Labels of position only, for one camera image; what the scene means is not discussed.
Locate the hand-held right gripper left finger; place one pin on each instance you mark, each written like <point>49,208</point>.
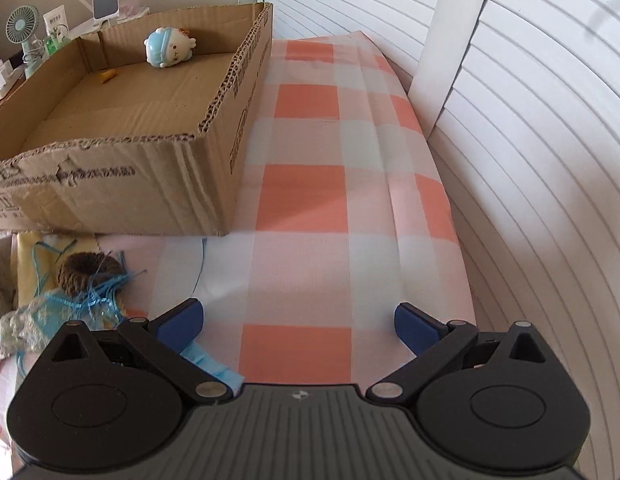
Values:
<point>182,324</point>

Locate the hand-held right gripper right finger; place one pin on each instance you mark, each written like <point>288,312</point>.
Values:
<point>415,326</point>

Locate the blue face mask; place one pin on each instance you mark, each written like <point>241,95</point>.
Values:
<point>217,367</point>

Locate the yellow cleaning cloth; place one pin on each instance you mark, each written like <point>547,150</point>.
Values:
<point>27,260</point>

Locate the brown cardboard box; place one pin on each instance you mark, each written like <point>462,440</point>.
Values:
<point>115,110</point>

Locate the brown hair scrunchie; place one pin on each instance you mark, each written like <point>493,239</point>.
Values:
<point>72,276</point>

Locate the orange white checked bedsheet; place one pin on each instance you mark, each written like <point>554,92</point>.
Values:
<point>300,185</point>

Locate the small orange piece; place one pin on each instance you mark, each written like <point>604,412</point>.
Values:
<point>106,76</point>

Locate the blue white plush toy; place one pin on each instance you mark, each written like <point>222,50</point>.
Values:
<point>165,50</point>

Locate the white power strip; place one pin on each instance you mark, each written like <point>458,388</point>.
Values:
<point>5,85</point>

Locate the green bottle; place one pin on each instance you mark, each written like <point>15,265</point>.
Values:
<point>52,45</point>

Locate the white cream tube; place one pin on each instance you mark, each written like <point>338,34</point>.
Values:
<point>55,19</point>

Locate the white square desk mirror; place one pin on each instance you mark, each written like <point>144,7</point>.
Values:
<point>104,2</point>

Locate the mint green desk fan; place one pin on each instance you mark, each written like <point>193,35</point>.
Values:
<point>22,22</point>

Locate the white door post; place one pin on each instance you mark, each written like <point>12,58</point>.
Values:
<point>445,35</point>

